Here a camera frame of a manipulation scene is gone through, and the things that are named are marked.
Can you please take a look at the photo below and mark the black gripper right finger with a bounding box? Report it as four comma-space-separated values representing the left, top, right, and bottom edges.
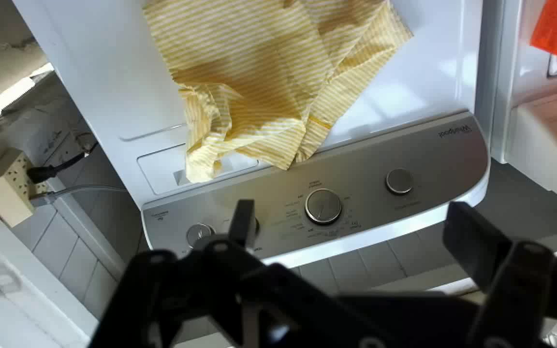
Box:
440, 199, 557, 348

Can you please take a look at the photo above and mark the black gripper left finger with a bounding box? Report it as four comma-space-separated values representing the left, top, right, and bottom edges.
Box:
86, 197, 382, 348

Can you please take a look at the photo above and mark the yellow striped towel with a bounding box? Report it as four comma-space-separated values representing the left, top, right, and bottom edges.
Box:
141, 0, 415, 185

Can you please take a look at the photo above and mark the small silver washer knob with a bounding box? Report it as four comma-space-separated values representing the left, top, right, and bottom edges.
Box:
183, 222, 216, 247
382, 166, 417, 197

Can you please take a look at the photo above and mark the large silver washer knob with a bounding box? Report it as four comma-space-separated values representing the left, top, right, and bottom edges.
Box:
301, 185, 346, 228

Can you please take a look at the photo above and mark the beige power adapter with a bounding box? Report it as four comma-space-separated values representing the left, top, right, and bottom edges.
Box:
0, 146, 42, 228

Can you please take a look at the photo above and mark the white top-load washing machine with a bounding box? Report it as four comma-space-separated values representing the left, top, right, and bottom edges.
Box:
9, 0, 493, 270

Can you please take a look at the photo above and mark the black plug cable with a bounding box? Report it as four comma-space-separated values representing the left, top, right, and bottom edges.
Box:
24, 148, 96, 187

